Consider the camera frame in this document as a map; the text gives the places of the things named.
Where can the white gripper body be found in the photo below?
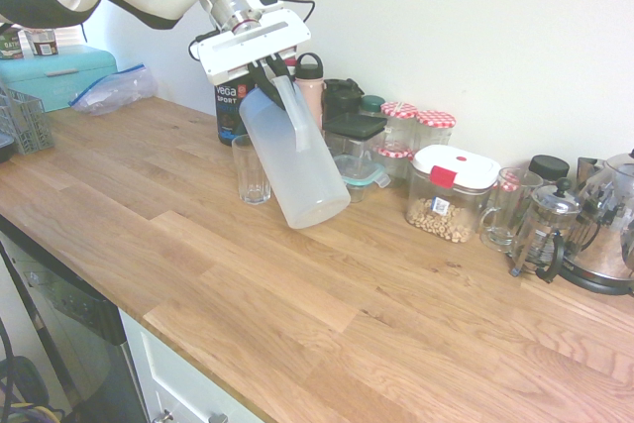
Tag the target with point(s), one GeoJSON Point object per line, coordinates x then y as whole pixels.
{"type": "Point", "coordinates": [252, 44]}

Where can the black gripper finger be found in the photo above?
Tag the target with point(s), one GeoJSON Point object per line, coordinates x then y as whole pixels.
{"type": "Point", "coordinates": [265, 83]}
{"type": "Point", "coordinates": [278, 69]}

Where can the translucent white plastic pitcher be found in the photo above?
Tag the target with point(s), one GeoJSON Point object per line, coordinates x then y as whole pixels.
{"type": "Point", "coordinates": [297, 170]}

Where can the pink bottle with black lid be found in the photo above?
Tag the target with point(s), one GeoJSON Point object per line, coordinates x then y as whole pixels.
{"type": "Point", "coordinates": [311, 96]}

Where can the black Vega protein tub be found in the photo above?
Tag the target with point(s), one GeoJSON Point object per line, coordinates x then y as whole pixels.
{"type": "Point", "coordinates": [228, 106]}

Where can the dark green shaker bottle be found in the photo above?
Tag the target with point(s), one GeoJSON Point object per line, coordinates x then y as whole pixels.
{"type": "Point", "coordinates": [339, 96]}

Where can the clear ribbed drinking glass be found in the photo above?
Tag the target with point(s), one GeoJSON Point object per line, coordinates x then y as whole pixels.
{"type": "Point", "coordinates": [250, 175]}

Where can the clear container with black lid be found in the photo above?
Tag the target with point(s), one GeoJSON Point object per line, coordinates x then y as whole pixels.
{"type": "Point", "coordinates": [354, 128]}

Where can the green-lidded glass jar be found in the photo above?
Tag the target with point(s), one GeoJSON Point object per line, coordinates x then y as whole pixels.
{"type": "Point", "coordinates": [372, 103]}

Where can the tall jar red checkered lid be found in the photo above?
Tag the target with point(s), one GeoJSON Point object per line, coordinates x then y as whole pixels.
{"type": "Point", "coordinates": [436, 128]}
{"type": "Point", "coordinates": [398, 118]}

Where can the glass food container teal lid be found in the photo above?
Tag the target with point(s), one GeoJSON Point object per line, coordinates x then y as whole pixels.
{"type": "Point", "coordinates": [364, 178]}

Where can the clear zip plastic bag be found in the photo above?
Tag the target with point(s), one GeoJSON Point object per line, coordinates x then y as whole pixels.
{"type": "Point", "coordinates": [119, 91]}

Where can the small jar red checkered lid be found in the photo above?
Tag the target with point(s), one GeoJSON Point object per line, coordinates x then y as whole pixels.
{"type": "Point", "coordinates": [510, 186]}
{"type": "Point", "coordinates": [396, 160]}

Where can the teal bread box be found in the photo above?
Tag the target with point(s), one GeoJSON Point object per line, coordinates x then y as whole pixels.
{"type": "Point", "coordinates": [59, 76]}

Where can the cereal container with white lid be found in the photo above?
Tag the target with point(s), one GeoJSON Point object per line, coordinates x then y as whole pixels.
{"type": "Point", "coordinates": [446, 195]}

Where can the dark brown labelled canister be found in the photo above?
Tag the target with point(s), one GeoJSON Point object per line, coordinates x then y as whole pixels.
{"type": "Point", "coordinates": [42, 44]}

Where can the grey plastic basket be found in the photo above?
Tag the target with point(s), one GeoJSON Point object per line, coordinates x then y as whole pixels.
{"type": "Point", "coordinates": [30, 121]}

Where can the green oats canister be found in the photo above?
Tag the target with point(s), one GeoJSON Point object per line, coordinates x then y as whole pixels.
{"type": "Point", "coordinates": [10, 46]}

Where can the clear glass mug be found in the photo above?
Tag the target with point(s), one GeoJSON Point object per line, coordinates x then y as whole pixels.
{"type": "Point", "coordinates": [505, 220]}

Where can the black-lidded jar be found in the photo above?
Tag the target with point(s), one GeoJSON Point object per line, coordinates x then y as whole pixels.
{"type": "Point", "coordinates": [549, 165]}

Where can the white cabinet drawer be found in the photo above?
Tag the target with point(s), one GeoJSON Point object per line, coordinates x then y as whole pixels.
{"type": "Point", "coordinates": [183, 383]}

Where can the glass French press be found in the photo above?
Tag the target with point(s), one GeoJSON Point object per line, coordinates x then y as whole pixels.
{"type": "Point", "coordinates": [545, 230]}

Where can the stainless steel dishwasher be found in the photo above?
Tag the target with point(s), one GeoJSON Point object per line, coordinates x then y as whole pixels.
{"type": "Point", "coordinates": [84, 344]}

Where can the glass and steel electric kettle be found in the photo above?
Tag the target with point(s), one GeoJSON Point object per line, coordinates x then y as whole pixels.
{"type": "Point", "coordinates": [604, 225]}

